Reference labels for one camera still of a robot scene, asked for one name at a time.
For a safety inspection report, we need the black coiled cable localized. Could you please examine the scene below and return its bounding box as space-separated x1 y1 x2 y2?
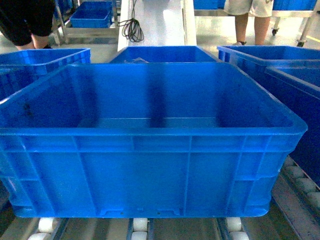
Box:
116 0 145 44

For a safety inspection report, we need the steel rack far left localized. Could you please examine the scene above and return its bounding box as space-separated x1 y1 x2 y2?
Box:
53 0 119 46

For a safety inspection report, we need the white machine column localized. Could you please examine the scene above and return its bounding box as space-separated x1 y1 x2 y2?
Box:
117 0 197 51

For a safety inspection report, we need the large blue plastic crate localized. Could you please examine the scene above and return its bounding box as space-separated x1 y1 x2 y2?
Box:
0 62 308 218

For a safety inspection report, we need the blue crate on far rack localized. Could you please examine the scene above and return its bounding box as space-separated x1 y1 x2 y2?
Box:
70 1 113 29

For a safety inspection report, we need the blue crate behind centre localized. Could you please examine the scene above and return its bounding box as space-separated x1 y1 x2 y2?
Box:
109 46 220 64

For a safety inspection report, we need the blue crate left neighbour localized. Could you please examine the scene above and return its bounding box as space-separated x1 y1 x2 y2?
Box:
0 48 91 100

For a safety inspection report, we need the person in white shorts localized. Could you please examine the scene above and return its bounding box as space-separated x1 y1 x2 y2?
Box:
223 0 274 47

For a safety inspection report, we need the person in black shorts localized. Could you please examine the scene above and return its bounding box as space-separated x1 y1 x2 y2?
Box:
0 0 56 50

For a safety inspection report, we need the blue crate right front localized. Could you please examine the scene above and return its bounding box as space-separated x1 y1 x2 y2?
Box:
262 66 320 185

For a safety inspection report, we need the steel wheeled rack right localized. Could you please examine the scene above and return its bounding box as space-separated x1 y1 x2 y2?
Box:
193 0 320 47

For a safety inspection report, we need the blue crate right rear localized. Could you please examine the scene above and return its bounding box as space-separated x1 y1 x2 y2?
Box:
217 45 320 76

